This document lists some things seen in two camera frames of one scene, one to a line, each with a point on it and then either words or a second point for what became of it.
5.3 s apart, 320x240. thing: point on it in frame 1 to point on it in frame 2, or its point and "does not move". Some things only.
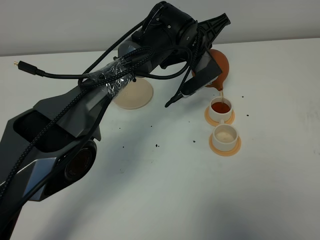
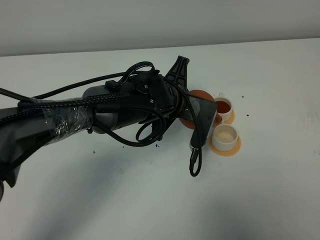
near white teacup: x=225 y=137 does not move
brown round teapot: x=222 y=63 to x=190 y=123
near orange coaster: x=225 y=153 does not move
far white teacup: x=219 y=111 does not move
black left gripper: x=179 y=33 to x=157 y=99
